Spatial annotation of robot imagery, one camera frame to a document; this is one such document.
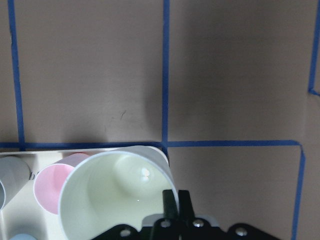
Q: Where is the grey plastic cup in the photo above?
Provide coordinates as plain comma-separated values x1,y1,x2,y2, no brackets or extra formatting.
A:
0,156,31,211

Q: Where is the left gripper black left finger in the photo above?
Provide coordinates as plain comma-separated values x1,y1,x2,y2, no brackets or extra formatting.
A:
162,189,179,220

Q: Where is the cream bunny tray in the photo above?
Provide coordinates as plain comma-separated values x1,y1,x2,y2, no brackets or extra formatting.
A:
0,146,170,240

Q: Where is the light blue plastic cup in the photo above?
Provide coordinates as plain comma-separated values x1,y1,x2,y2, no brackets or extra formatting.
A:
10,233,37,240

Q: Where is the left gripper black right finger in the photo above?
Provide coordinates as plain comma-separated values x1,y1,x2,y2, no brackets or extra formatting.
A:
178,190,195,220

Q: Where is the pink plastic cup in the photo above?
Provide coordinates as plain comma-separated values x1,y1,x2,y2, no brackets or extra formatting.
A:
33,152,89,215

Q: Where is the white plastic cup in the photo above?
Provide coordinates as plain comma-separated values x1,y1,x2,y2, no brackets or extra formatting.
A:
58,145,178,240

